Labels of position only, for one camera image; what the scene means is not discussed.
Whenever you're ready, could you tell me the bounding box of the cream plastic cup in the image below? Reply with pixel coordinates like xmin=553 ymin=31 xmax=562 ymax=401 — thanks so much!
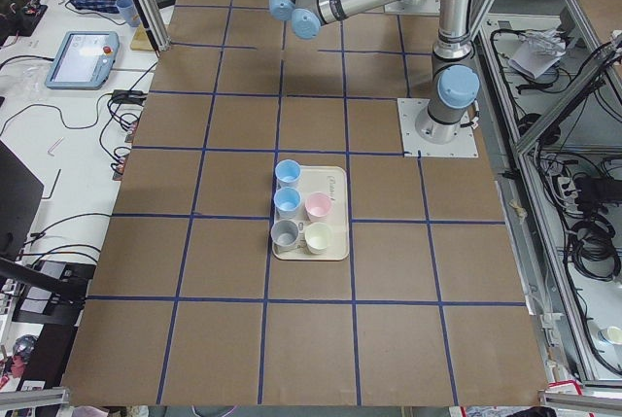
xmin=303 ymin=222 xmax=332 ymax=255

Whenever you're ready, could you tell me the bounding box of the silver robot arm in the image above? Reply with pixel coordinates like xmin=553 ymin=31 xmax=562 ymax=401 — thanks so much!
xmin=269 ymin=0 xmax=480 ymax=145

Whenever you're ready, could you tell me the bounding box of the black power adapter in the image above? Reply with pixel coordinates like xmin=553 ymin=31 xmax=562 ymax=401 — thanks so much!
xmin=155 ymin=0 xmax=176 ymax=9

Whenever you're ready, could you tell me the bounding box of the wooden mug tree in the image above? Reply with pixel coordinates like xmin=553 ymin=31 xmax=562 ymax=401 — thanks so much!
xmin=132 ymin=0 xmax=171 ymax=54

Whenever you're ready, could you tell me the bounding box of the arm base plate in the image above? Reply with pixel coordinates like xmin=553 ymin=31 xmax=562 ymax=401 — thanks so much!
xmin=397 ymin=98 xmax=479 ymax=158
xmin=384 ymin=0 xmax=440 ymax=17

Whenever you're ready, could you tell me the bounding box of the grey plastic cup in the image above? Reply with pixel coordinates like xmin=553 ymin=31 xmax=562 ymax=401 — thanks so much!
xmin=270 ymin=220 xmax=299 ymax=250

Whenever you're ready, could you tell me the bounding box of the pink plastic cup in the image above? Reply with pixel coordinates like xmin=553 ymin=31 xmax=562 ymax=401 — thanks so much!
xmin=305 ymin=191 xmax=332 ymax=222

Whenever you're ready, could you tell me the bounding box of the near teach pendant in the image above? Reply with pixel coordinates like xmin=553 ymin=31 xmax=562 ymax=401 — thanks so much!
xmin=45 ymin=31 xmax=120 ymax=90

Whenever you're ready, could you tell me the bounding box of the cream plastic tray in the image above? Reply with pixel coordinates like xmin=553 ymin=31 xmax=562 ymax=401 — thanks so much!
xmin=271 ymin=165 xmax=350 ymax=261

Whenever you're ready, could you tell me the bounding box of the blue cup on desk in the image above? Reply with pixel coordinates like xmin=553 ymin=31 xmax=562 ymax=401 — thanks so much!
xmin=116 ymin=0 xmax=140 ymax=28

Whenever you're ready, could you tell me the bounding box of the blue plastic cup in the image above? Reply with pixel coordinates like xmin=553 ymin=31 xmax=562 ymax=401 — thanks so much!
xmin=273 ymin=187 xmax=302 ymax=219
xmin=274 ymin=159 xmax=302 ymax=188

